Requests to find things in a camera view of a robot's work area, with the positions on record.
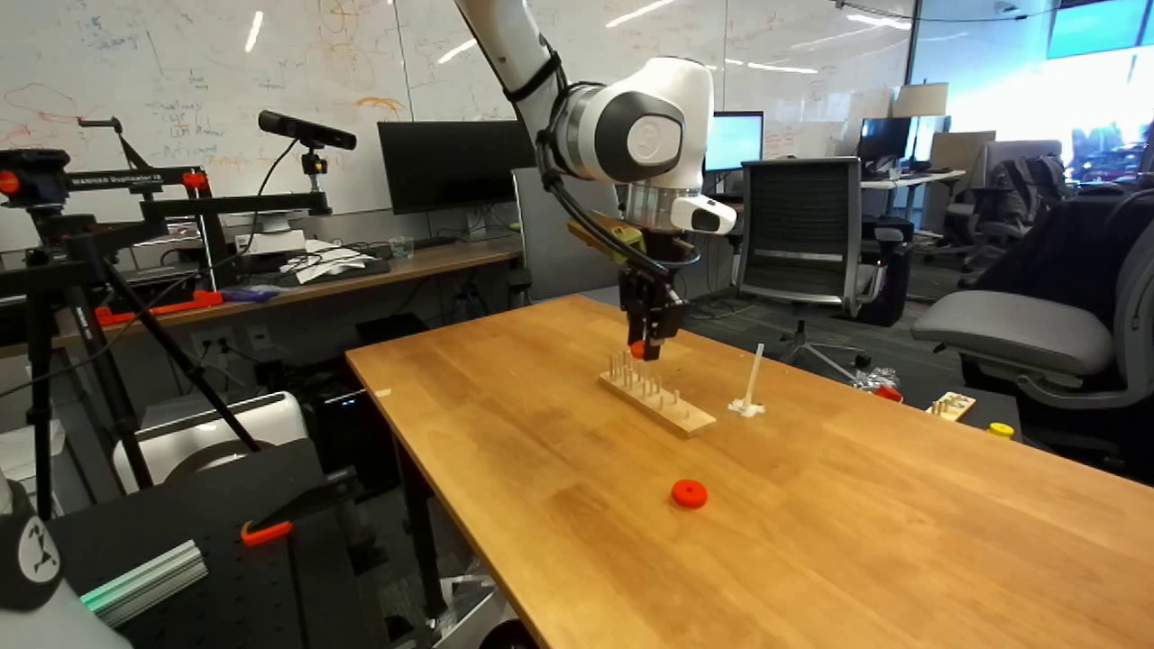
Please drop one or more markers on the wooden stand with clear pegs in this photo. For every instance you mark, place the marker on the wooden stand with clear pegs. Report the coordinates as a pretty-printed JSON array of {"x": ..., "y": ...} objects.
[{"x": 672, "y": 407}]

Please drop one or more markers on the red bar clamp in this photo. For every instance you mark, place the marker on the red bar clamp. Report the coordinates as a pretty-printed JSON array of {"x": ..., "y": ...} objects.
[{"x": 158, "y": 311}]

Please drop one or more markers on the lit computer monitor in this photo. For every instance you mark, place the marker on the lit computer monitor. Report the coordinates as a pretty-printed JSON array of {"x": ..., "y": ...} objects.
[{"x": 742, "y": 141}]

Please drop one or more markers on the large black monitor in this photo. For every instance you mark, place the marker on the large black monitor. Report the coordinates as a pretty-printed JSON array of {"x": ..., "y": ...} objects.
[{"x": 434, "y": 167}]

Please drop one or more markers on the small yellow object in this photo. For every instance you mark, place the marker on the small yellow object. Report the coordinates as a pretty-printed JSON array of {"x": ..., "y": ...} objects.
[{"x": 1002, "y": 432}]

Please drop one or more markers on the black cap with logo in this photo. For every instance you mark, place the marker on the black cap with logo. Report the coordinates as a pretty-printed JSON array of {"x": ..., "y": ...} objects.
[{"x": 29, "y": 560}]

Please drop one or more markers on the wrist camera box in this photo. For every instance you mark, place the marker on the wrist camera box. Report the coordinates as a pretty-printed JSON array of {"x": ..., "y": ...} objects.
[{"x": 710, "y": 219}]

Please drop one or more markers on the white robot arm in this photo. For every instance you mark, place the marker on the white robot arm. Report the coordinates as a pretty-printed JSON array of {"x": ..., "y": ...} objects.
[{"x": 510, "y": 40}]

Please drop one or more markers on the small paper card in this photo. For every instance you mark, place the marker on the small paper card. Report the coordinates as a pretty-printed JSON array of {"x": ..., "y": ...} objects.
[{"x": 950, "y": 406}]

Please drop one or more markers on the long wooden desk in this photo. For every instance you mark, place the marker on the long wooden desk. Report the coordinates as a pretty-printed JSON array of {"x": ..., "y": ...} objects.
[{"x": 397, "y": 270}]

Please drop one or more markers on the gray padded office chair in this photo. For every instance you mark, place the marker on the gray padded office chair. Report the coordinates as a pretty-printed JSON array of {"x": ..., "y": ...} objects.
[{"x": 1023, "y": 328}]

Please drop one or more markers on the black camera tripod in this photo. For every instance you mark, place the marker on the black camera tripod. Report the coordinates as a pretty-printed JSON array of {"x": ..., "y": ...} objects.
[{"x": 41, "y": 302}]

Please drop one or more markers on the aluminium bar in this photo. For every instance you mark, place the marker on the aluminium bar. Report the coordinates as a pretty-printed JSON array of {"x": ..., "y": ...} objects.
[{"x": 146, "y": 581}]

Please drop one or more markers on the small red object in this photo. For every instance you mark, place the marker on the small red object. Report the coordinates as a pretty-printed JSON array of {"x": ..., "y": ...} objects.
[{"x": 890, "y": 394}]

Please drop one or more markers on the black bar camera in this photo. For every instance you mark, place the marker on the black bar camera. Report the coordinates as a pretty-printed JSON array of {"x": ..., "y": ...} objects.
[{"x": 308, "y": 130}]

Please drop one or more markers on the white crumpled papers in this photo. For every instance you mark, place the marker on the white crumpled papers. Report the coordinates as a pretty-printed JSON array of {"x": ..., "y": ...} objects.
[{"x": 325, "y": 262}]

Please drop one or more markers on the white lamp shade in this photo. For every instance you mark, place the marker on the white lamp shade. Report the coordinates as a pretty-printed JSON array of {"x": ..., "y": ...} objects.
[{"x": 921, "y": 100}]

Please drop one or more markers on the small distant monitor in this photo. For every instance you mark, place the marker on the small distant monitor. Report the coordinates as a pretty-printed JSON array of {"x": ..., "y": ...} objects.
[{"x": 886, "y": 141}]

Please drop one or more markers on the small white peg stand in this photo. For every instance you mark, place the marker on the small white peg stand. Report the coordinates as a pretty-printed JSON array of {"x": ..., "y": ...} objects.
[{"x": 749, "y": 406}]

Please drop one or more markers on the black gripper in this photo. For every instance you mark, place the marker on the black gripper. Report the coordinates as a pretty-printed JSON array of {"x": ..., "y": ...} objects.
[{"x": 654, "y": 280}]

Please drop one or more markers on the white computer case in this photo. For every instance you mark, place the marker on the white computer case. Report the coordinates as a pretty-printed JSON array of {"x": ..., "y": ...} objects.
[{"x": 241, "y": 426}]

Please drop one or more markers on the black mesh office chair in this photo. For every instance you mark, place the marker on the black mesh office chair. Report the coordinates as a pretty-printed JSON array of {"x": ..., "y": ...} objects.
[{"x": 799, "y": 230}]

